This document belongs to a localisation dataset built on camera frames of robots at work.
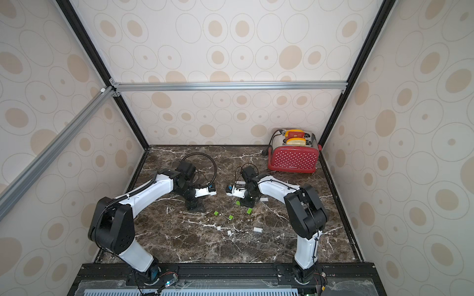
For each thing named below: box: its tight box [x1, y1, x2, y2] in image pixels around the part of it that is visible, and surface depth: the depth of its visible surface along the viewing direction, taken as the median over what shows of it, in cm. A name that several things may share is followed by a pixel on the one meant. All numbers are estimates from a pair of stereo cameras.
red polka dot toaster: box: [267, 128, 322, 174], surface depth 99 cm
